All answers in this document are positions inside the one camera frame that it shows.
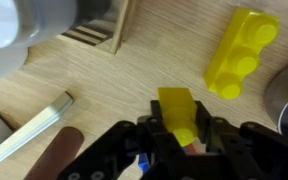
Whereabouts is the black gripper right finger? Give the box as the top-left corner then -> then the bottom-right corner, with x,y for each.
194,100 -> 288,180

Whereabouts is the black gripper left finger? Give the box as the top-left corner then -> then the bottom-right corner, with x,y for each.
57,99 -> 185,180

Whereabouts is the yellow Lego brick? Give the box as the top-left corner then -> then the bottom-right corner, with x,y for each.
202,6 -> 281,101
156,86 -> 199,148

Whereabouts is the blue Lego brick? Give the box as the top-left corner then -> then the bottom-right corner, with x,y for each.
138,152 -> 152,175

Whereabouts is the red Lego brick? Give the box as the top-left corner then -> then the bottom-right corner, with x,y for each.
183,143 -> 199,155

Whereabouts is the brown sauce bottle white cap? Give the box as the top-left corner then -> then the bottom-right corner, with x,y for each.
23,126 -> 86,180

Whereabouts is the cream power strip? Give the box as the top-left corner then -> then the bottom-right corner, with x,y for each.
0,91 -> 75,175

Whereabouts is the wooden slat crate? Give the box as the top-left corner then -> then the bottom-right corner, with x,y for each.
59,0 -> 138,55

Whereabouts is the white mug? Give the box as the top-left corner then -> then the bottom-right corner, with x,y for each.
0,45 -> 31,88

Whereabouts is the white squeeze bottle dark sauce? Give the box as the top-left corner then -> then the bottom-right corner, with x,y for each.
0,0 -> 114,51

